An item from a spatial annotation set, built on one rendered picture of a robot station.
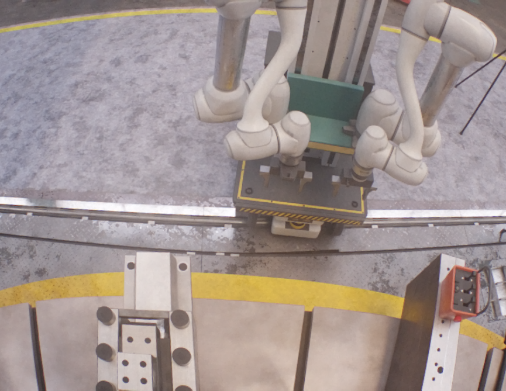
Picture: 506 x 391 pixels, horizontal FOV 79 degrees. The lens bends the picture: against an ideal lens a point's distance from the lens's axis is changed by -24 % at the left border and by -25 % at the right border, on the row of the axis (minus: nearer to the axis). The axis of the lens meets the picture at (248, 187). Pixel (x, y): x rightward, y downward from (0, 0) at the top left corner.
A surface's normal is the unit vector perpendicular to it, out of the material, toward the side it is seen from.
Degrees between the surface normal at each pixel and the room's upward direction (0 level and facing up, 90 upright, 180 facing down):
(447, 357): 0
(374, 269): 0
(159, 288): 0
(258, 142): 61
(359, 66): 90
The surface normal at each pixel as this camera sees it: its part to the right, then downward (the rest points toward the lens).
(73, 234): 0.07, -0.57
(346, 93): -0.11, 0.81
